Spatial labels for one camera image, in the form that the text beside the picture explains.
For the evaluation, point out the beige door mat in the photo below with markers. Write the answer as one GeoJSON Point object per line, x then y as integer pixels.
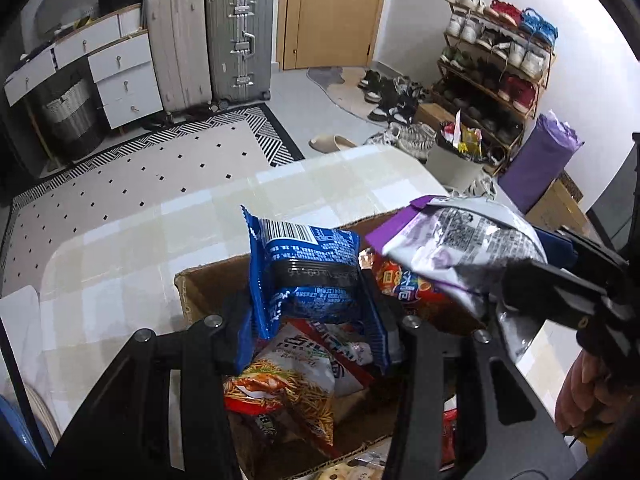
{"type": "Point", "coordinates": [345, 90]}

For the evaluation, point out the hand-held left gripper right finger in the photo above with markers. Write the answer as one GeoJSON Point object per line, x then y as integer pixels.
{"type": "Point", "coordinates": [407, 355]}

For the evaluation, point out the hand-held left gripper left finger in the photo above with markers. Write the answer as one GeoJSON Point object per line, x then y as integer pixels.
{"type": "Point", "coordinates": [245, 345]}

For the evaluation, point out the large red snack packet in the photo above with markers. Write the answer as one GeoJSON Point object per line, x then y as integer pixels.
{"type": "Point", "coordinates": [405, 285]}

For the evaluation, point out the yellow wrapper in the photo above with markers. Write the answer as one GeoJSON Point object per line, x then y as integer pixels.
{"type": "Point", "coordinates": [470, 140]}

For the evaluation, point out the purple white snack packet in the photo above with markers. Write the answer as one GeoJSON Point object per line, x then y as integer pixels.
{"type": "Point", "coordinates": [450, 245]}

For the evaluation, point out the small red snack packet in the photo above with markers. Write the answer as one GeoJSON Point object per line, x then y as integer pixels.
{"type": "Point", "coordinates": [450, 425]}

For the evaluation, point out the wooden door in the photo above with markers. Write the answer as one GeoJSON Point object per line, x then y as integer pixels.
{"type": "Point", "coordinates": [330, 10]}

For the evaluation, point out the small cardboard box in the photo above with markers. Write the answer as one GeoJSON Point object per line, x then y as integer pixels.
{"type": "Point", "coordinates": [430, 115]}

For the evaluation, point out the white drawer cabinet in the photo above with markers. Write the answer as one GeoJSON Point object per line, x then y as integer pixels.
{"type": "Point", "coordinates": [125, 85]}

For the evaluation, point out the person's right hand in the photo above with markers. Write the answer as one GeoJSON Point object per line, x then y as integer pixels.
{"type": "Point", "coordinates": [580, 395]}

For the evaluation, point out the person's right forearm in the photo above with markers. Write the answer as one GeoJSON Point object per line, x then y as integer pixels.
{"type": "Point", "coordinates": [600, 442]}

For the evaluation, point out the wooden shoe rack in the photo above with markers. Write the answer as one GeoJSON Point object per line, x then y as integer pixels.
{"type": "Point", "coordinates": [544, 82]}

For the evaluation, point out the plain cardboard box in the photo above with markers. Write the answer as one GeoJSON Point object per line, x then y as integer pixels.
{"type": "Point", "coordinates": [555, 205]}

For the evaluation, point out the beige slipper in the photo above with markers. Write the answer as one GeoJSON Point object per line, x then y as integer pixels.
{"type": "Point", "coordinates": [330, 142]}

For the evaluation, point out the clear biscuit packet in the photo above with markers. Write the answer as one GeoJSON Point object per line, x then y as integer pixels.
{"type": "Point", "coordinates": [345, 471]}

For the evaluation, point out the blue snack packet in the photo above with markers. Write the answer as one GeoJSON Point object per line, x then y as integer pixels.
{"type": "Point", "coordinates": [305, 260]}

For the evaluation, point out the checked tablecloth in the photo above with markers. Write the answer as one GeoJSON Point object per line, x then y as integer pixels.
{"type": "Point", "coordinates": [150, 240]}

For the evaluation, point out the purple rolled mat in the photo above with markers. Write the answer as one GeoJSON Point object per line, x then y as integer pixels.
{"type": "Point", "coordinates": [540, 160]}

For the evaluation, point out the blue chair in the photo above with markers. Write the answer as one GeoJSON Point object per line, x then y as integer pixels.
{"type": "Point", "coordinates": [20, 425]}

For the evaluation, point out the beige waste bin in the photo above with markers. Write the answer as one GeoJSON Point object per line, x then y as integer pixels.
{"type": "Point", "coordinates": [450, 165]}

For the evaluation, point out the large printed cardboard box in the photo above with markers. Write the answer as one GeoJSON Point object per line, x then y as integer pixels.
{"type": "Point", "coordinates": [210, 285]}

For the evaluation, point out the woven laundry basket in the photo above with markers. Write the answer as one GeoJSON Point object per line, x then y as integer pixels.
{"type": "Point", "coordinates": [70, 115]}

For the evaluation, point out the black white patterned rug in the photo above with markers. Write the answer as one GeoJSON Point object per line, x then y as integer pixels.
{"type": "Point", "coordinates": [150, 170]}

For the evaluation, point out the noodle picture snack packet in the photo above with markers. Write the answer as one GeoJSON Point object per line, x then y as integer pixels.
{"type": "Point", "coordinates": [295, 385]}

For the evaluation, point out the silver suitcase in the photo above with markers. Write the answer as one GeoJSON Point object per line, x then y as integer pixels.
{"type": "Point", "coordinates": [235, 60]}

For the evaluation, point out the beige suitcase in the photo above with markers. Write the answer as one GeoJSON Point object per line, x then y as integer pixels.
{"type": "Point", "coordinates": [180, 50]}

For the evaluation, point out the rows of racked shoes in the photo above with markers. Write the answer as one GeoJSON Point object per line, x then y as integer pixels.
{"type": "Point", "coordinates": [520, 55]}

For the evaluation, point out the pile of loose shoes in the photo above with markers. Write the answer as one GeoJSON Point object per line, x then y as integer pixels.
{"type": "Point", "coordinates": [395, 105]}

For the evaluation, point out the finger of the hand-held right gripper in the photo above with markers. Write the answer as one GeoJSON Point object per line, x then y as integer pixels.
{"type": "Point", "coordinates": [545, 290]}
{"type": "Point", "coordinates": [556, 251]}

